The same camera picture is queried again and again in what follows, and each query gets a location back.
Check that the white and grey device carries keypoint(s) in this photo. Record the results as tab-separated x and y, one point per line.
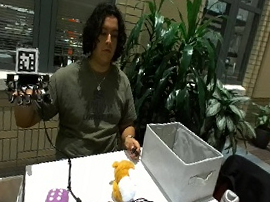
229	200

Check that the purple plush die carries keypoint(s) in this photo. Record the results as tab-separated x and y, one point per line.
57	200

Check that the orange and white soft toy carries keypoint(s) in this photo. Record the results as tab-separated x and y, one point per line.
123	181

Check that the grey fabric storage box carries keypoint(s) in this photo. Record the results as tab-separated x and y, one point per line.
179	168

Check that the white cube of black markers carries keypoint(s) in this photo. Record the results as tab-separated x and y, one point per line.
27	60

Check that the variegated leafy plant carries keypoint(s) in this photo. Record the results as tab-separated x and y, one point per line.
222	115

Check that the small plant in black pot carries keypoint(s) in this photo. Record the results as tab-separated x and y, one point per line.
265	124

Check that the the person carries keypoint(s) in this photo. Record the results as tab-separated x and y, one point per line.
86	114

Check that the tall green leafy plant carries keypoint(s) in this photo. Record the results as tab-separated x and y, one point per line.
170	62

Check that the small black object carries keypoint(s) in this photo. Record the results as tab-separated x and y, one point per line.
135	152

